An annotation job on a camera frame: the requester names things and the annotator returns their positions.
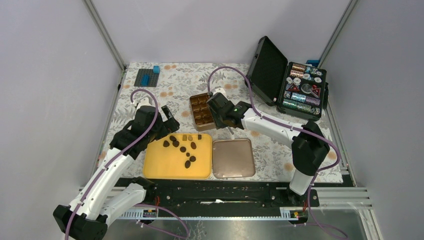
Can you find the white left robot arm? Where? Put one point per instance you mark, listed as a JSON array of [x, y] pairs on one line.
[[88, 216]]

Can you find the floral patterned table mat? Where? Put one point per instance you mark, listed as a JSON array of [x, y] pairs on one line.
[[177, 82]]

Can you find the white handled metal tongs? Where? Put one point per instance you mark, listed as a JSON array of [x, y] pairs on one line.
[[230, 130]]

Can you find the black open carrying case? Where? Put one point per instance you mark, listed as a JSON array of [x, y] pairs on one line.
[[293, 88]]

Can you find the gold chocolate box tin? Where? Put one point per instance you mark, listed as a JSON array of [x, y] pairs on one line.
[[202, 116]]

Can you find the blue lego brick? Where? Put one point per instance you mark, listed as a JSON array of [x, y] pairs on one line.
[[145, 80]]

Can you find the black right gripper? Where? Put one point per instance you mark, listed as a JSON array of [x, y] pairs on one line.
[[219, 124]]

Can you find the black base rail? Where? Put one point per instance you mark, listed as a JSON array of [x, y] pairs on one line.
[[210, 198]]

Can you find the dark grey lego baseplate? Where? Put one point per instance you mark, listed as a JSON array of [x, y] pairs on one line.
[[153, 77]]

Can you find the yellow plastic tray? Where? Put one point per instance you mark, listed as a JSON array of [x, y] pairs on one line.
[[169, 162]]

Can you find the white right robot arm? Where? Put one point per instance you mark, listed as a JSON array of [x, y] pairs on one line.
[[306, 141]]

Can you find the dark leaf chocolate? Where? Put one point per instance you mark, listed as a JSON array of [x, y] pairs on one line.
[[166, 144], [187, 164]]

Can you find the dark ridged chocolate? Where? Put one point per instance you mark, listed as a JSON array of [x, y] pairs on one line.
[[176, 143]]

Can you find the brown leaf chocolate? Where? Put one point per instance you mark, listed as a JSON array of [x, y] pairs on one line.
[[193, 145]]

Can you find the rose gold tin lid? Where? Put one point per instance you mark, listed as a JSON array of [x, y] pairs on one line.
[[233, 158]]

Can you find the dark oval chocolate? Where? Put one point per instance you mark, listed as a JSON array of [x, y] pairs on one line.
[[172, 138]]

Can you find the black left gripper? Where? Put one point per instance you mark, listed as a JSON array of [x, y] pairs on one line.
[[168, 126]]

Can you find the blue lego cube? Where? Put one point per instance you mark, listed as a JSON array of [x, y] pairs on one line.
[[156, 69]]

